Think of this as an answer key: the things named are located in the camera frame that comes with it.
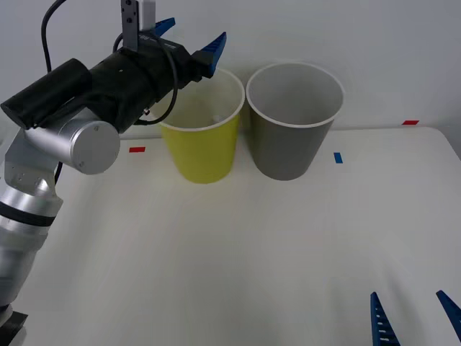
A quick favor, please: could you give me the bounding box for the grey plastic bin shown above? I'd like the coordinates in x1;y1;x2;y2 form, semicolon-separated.
246;62;346;182

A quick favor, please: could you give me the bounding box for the yellow-green plastic bin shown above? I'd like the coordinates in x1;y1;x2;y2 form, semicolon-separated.
158;67;247;185

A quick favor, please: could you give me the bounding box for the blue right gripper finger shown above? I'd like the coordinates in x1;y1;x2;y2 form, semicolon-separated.
435;289;461;333
370;290;401;346

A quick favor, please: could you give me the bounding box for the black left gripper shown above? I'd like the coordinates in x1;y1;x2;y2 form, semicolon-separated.
138;17;228;99

